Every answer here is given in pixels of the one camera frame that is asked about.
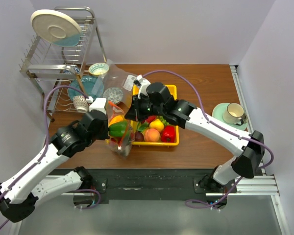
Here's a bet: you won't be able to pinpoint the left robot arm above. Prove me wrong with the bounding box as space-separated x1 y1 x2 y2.
0 110 108 223

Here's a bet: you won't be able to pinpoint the clear bag with label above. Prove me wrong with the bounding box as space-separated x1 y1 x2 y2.
91 59 137 107

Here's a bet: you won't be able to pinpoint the red dragon fruit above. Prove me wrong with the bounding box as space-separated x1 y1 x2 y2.
142 116 156 124

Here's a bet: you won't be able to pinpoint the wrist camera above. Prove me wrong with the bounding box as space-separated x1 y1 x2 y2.
134 75 151 99
89 97 107 114

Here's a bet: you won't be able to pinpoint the teal striped small bowl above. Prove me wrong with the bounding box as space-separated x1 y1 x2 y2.
88 63 110 76

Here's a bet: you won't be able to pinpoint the grey toy fish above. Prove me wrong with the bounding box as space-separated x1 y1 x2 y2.
118 145 132 158

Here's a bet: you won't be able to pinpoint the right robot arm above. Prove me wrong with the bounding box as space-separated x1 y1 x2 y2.
125 82 265 192

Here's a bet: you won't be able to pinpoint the yellow lemon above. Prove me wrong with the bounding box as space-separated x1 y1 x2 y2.
108 115 124 126

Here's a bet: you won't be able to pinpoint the green grapes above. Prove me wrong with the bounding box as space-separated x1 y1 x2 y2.
159 117 170 126

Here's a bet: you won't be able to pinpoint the metal dish rack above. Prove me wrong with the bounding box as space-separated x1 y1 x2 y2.
20 6 106 121

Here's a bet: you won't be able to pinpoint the green saucer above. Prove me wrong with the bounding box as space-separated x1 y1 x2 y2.
212 103 247 130

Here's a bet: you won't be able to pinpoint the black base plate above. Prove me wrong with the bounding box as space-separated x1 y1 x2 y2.
33 167 263 206

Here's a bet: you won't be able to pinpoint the blue patterned bowl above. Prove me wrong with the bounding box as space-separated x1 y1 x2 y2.
62 65 82 75

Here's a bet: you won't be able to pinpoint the teal scalloped plate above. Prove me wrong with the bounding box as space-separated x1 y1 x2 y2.
67 75 105 101

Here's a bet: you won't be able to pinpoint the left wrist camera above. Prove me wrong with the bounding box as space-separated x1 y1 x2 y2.
89 97 107 114

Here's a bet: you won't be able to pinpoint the floral grey bowl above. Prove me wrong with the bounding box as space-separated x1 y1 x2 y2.
103 87 123 104

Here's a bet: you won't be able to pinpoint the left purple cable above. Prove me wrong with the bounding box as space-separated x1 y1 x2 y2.
0 85 94 233

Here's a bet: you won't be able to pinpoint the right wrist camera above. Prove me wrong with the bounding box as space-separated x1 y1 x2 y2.
134 75 151 99

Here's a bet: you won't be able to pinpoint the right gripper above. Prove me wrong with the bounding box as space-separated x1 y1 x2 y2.
125 93 165 122

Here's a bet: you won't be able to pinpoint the purple cable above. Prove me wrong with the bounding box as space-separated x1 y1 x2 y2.
0 85 94 233
142 70 274 209

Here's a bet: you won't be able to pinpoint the orange zip top bag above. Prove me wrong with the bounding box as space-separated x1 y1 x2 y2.
106 101 134 158

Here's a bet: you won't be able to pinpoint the beige and teal plate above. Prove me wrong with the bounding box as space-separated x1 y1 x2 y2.
30 9 83 47

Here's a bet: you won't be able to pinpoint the yellow plastic tray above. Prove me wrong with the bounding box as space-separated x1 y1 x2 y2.
132 84 179 147

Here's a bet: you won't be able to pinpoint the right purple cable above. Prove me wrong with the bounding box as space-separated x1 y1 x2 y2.
142 70 274 209

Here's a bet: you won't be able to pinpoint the orange peach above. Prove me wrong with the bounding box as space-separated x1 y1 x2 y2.
144 128 160 142

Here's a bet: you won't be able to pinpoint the red bell pepper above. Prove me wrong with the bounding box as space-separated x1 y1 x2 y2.
160 126 176 142

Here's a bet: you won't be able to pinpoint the cream mug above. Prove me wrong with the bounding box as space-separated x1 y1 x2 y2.
222 103 247 126

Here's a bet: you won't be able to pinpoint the small yellow fruit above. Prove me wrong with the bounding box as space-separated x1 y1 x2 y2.
149 119 165 133

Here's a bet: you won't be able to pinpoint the dark purple plum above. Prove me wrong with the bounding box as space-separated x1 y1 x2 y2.
134 131 144 142

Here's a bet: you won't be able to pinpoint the green bell pepper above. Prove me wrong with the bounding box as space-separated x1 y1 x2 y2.
108 120 128 138

